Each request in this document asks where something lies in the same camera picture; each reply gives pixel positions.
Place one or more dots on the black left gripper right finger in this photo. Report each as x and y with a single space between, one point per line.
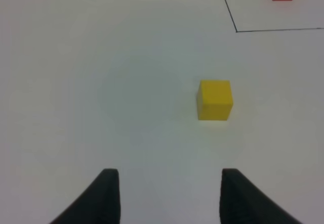
242 202

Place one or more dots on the yellow cube block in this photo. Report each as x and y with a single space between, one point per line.
214 100

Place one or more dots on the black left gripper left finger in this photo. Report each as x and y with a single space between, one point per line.
99 203

